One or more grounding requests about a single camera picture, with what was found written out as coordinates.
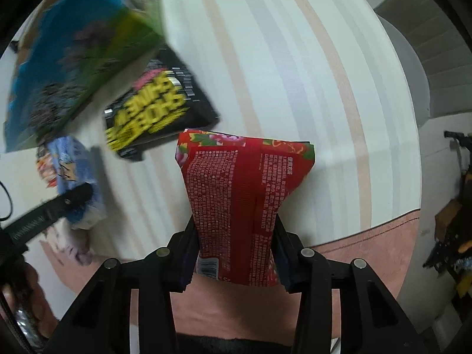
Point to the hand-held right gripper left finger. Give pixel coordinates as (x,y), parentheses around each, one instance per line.
(185,265)

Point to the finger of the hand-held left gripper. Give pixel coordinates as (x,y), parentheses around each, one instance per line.
(55,206)

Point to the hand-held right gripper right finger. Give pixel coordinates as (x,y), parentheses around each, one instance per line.
(283,265)

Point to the blue tissue pack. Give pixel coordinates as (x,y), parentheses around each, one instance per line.
(75,166)

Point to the red floral snack packet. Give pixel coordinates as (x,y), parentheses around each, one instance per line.
(236,206)

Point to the white and purple soft packet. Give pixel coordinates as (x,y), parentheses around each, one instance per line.
(72,247)

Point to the person's left hand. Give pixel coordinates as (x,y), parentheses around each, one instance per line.
(31,295)

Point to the pink blanket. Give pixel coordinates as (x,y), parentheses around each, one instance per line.
(368,250)

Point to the black and yellow snack packet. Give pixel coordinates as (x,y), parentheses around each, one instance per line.
(158,110)

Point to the large green and blue packet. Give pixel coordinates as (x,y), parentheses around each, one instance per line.
(81,55)

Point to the striped bed sheet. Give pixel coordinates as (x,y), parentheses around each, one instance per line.
(295,99)

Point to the black and orange equipment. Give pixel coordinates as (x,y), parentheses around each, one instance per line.
(453,236)

